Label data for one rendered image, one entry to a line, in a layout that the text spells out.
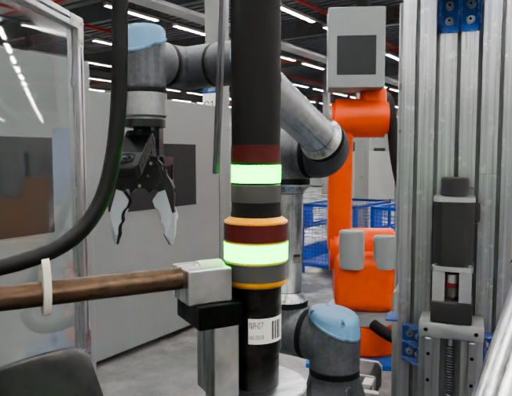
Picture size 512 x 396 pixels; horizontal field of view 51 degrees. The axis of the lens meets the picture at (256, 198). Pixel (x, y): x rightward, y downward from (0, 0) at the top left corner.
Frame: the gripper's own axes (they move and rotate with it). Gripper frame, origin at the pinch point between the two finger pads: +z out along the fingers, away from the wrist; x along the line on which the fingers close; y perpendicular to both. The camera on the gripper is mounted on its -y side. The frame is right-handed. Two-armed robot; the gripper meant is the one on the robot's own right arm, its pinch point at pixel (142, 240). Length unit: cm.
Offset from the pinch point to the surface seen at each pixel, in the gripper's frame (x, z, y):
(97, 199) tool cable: -17, -11, -57
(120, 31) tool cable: -18, -21, -56
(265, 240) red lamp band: -26, -9, -53
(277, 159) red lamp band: -27, -14, -51
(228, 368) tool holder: -24, 0, -53
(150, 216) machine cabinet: 111, 36, 351
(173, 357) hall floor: 86, 148, 329
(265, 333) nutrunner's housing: -26, -2, -52
